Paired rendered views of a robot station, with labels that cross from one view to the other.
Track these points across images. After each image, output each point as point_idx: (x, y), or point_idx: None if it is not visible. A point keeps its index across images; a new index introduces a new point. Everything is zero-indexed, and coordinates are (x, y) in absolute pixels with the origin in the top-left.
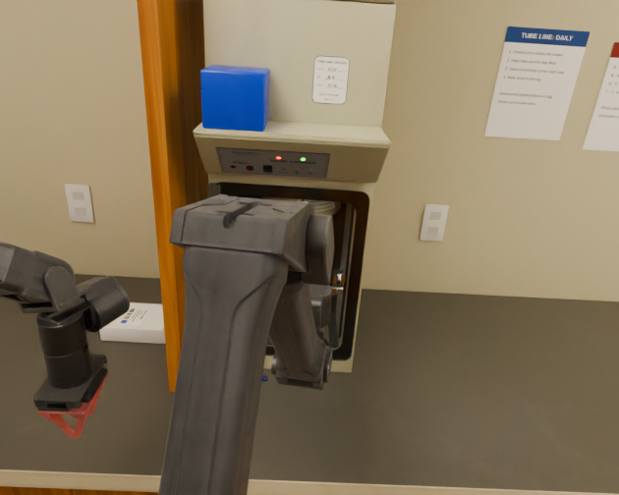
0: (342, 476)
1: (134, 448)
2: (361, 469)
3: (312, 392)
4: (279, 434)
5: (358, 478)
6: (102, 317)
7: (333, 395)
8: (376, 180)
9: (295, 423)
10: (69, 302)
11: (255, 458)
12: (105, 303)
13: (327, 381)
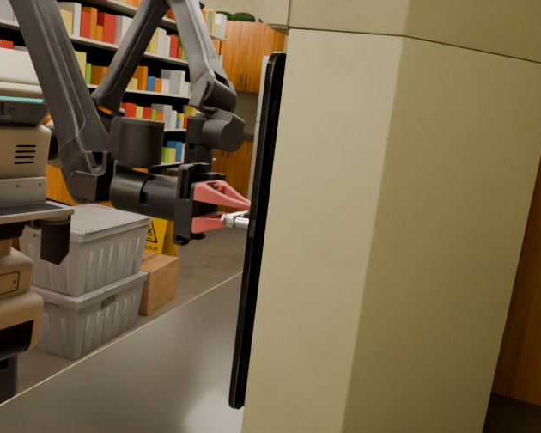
0: (60, 379)
1: (217, 306)
2: (51, 393)
3: (217, 408)
4: (164, 363)
5: (43, 387)
6: (203, 131)
7: (196, 423)
8: (264, 18)
9: (171, 377)
10: (193, 103)
11: (147, 344)
12: (210, 124)
13: (69, 188)
